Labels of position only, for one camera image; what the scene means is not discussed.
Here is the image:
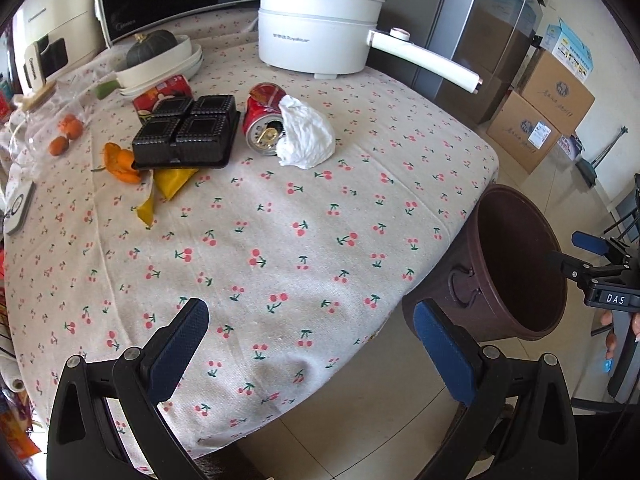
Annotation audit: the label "white electric cooking pot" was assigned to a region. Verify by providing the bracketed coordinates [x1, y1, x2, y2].
[257, 0, 483, 93]

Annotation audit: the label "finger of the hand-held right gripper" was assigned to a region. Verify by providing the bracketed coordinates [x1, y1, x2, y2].
[546, 251, 599, 287]
[571, 231, 609, 257]

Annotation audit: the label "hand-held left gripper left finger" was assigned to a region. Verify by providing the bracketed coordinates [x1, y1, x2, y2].
[46, 297, 211, 480]

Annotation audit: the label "cream air fryer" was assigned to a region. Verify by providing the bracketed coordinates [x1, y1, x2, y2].
[15, 0, 108, 86]

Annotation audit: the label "orange peel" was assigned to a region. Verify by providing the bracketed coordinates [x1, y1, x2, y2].
[102, 142, 143, 183]

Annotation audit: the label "yellow wrapper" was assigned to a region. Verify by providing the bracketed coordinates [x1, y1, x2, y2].
[136, 166, 202, 229]

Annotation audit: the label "cardboard boxes stack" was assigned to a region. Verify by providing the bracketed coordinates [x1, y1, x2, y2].
[486, 91, 563, 175]

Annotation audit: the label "cherry print tablecloth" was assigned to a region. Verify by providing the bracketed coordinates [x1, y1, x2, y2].
[0, 10, 501, 461]

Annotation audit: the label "crushed red soda can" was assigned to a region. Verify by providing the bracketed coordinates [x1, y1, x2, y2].
[243, 83, 291, 157]

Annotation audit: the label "white remote control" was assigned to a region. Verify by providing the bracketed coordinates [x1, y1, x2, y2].
[2, 180, 37, 236]

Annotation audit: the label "black cable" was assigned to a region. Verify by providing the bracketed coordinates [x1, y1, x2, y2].
[570, 396, 640, 417]

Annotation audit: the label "brown plastic bin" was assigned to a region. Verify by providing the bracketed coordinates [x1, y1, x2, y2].
[402, 185, 568, 343]

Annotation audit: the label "plain cardboard box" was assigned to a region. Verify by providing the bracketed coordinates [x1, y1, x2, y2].
[520, 50, 596, 136]

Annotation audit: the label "person's right hand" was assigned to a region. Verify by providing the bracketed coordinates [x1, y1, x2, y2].
[600, 310, 640, 361]

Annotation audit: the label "grey refrigerator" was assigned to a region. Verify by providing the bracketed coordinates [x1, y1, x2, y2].
[345, 0, 546, 126]

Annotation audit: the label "black plastic tray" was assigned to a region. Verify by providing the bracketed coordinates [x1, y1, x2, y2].
[131, 94, 241, 168]

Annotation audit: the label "red cartoon drink can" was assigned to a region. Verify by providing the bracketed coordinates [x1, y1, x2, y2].
[132, 74, 193, 122]

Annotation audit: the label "white bowl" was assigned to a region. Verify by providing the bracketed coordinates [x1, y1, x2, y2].
[116, 35, 193, 89]

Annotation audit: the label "white plate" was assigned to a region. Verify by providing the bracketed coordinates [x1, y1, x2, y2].
[121, 52, 204, 99]

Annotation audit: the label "blue white box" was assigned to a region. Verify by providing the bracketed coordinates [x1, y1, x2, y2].
[542, 19, 595, 83]

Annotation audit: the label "white tissue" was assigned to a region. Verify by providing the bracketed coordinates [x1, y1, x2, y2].
[276, 95, 337, 170]

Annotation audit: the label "stacked white bowls with squash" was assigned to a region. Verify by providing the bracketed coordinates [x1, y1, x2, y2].
[120, 45, 202, 93]

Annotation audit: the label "grey long-handled dustpan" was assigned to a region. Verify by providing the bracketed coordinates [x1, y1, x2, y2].
[575, 125, 631, 189]

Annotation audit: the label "black metal rack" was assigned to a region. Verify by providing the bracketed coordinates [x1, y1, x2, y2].
[606, 174, 640, 247]

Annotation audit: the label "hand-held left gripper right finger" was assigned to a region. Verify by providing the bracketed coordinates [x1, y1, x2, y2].
[413, 299, 576, 480]

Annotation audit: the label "dark green pumpkin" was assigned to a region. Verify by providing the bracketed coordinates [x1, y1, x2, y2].
[126, 30, 177, 68]

